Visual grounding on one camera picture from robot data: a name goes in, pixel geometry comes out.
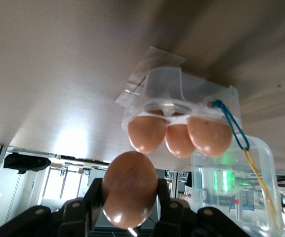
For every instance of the yellow rubber band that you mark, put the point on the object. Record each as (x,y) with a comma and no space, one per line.
(251,160)

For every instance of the clear plastic egg box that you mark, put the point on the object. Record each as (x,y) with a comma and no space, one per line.
(162,81)

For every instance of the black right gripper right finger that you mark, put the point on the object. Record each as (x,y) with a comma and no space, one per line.
(179,217)

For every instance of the black bag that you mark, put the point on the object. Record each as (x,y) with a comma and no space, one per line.
(26,163)

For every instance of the brown egg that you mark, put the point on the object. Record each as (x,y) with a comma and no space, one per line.
(147,134)
(179,142)
(130,190)
(210,137)

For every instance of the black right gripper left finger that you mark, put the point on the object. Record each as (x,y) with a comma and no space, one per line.
(75,217)

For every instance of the blue rubber band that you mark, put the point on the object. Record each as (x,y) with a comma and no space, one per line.
(216,103)

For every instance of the clear plastic egg carton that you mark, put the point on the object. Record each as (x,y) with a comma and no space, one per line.
(157,59)

